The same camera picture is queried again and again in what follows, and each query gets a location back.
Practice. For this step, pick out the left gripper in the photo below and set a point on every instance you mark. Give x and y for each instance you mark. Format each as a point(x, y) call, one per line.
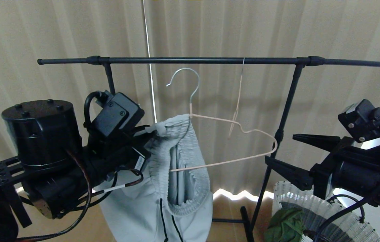
point(119, 158)

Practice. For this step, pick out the white laundry basket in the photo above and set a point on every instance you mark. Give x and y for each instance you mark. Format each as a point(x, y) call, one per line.
point(327, 208)

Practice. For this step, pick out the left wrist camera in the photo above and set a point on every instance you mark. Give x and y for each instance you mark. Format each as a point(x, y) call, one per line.
point(116, 114)

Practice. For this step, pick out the black clothes rack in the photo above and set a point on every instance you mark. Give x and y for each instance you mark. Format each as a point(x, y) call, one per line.
point(183, 60)

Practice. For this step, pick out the pink clothes hanger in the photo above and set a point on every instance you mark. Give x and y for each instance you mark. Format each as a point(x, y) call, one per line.
point(230, 161)
point(238, 101)

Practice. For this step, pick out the pale grey shorts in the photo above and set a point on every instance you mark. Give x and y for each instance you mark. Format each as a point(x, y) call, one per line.
point(136, 215)

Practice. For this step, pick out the beige curtain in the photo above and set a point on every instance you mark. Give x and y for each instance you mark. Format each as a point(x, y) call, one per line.
point(42, 33)

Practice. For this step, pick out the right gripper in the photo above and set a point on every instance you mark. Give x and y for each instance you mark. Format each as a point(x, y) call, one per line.
point(351, 171)

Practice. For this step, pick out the green garment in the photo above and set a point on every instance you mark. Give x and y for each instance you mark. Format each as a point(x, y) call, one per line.
point(285, 227)

